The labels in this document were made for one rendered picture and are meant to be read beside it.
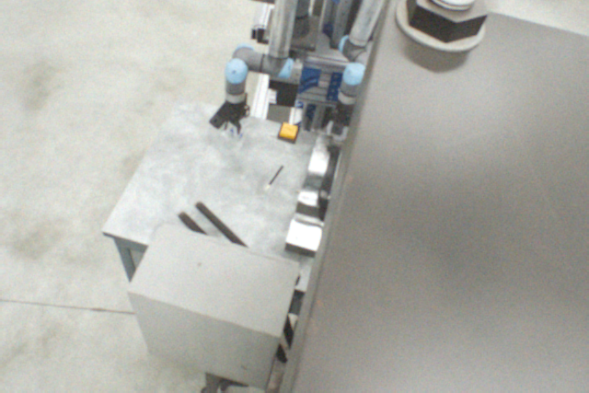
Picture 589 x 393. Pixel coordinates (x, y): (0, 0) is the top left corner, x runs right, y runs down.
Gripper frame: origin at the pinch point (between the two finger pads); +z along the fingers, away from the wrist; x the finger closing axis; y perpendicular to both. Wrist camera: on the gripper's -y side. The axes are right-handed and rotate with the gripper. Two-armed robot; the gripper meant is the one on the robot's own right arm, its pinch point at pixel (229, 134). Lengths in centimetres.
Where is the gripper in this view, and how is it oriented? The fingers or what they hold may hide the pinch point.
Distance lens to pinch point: 199.9
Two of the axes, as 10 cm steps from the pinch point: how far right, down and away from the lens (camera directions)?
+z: -1.2, 6.0, 7.9
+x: -7.6, -5.7, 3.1
